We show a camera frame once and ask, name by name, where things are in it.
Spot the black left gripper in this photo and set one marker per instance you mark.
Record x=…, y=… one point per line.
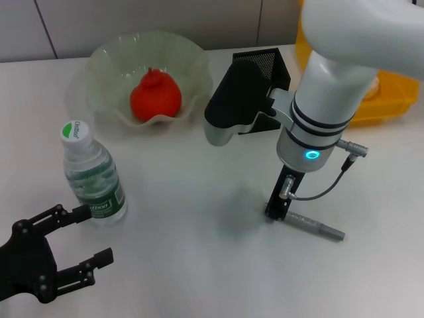
x=24, y=261

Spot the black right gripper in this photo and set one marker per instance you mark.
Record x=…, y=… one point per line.
x=286, y=189

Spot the grey glitter pen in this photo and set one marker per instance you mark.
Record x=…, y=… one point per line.
x=314, y=225

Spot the clear water bottle green label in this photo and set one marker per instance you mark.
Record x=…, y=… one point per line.
x=96, y=195

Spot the white paper ball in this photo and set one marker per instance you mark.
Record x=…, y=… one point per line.
x=373, y=88

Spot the red-orange knobbed orange fruit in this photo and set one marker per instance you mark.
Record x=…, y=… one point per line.
x=155, y=99

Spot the black mesh pen holder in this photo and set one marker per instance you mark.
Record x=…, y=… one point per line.
x=278, y=73

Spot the yellow plastic storage bin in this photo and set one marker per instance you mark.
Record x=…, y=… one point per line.
x=387, y=102

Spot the translucent green wavy glass bowl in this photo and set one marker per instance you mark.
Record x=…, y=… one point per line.
x=112, y=66

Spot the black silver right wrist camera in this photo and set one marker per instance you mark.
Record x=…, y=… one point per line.
x=235, y=102

